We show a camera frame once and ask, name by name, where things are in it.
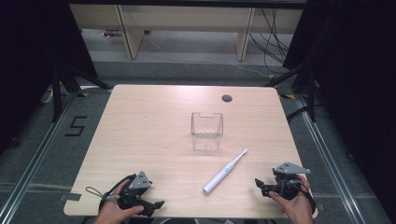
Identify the beige wooden desk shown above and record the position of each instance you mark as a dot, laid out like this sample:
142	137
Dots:
186	18

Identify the person's left hand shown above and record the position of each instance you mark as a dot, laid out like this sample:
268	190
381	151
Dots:
109	213

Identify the black metal stand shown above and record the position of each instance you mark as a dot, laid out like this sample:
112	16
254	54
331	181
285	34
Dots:
311	90
57	90

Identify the clear plastic container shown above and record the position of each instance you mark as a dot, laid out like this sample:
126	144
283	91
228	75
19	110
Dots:
207	130

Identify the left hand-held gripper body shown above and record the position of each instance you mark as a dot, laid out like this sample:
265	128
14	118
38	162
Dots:
137	186

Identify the white electric toothbrush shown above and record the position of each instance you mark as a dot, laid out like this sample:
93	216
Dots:
222	173

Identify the small purple object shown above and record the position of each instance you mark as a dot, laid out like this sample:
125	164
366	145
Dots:
111	33

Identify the person's right hand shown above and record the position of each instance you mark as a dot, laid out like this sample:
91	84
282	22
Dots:
299	210

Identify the metal floor rail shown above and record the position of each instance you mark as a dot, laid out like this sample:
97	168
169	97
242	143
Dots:
34	161
330	161

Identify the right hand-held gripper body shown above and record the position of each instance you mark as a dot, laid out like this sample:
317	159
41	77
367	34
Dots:
288	183

